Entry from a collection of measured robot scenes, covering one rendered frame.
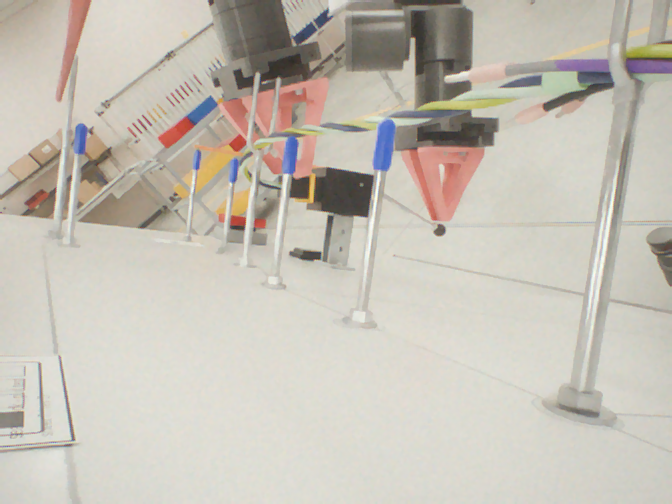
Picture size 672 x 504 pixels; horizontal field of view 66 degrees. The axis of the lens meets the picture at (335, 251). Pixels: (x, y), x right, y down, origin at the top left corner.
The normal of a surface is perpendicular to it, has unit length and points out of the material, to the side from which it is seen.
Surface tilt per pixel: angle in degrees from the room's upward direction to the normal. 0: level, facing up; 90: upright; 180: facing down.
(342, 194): 86
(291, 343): 49
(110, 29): 90
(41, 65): 90
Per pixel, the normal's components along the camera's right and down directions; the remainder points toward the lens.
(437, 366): 0.13, -0.99
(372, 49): -0.02, 0.63
